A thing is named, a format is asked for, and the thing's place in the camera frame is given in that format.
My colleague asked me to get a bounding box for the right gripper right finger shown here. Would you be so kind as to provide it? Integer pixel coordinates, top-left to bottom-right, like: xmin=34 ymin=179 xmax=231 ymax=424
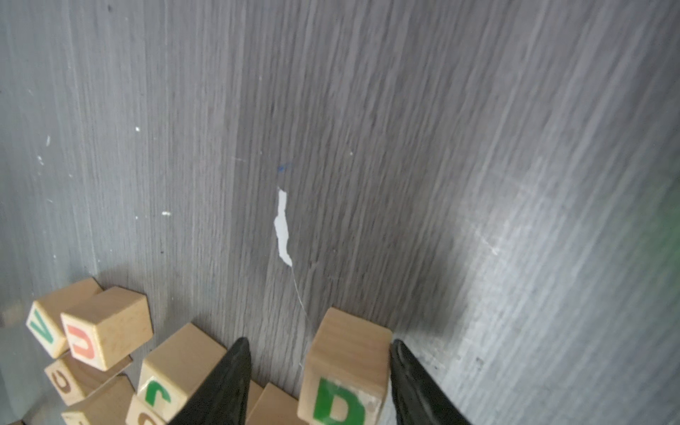
xmin=390 ymin=339 xmax=471 ymax=425

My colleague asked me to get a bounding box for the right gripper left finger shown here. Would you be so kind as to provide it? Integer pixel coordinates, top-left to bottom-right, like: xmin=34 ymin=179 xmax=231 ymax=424
xmin=169 ymin=336 xmax=251 ymax=425

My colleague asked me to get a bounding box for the wooden block letter D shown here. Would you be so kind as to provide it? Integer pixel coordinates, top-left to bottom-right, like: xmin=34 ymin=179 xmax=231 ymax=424
xmin=297 ymin=307 xmax=392 ymax=424

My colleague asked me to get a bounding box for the wooden block letter J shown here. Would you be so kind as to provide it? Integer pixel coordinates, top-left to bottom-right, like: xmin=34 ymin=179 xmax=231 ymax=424
xmin=138 ymin=323 xmax=227 ymax=421

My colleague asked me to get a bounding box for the wooden block letter U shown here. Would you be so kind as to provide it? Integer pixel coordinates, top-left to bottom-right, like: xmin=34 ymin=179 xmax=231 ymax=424
xmin=60 ymin=287 xmax=153 ymax=372

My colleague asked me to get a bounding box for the wooden block letter C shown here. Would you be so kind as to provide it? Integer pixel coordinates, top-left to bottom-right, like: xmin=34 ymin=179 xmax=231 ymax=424
xmin=44 ymin=351 xmax=133 ymax=407

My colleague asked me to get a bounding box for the wooden block letter V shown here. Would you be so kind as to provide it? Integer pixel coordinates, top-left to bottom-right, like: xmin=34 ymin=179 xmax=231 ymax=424
xmin=26 ymin=277 xmax=103 ymax=359

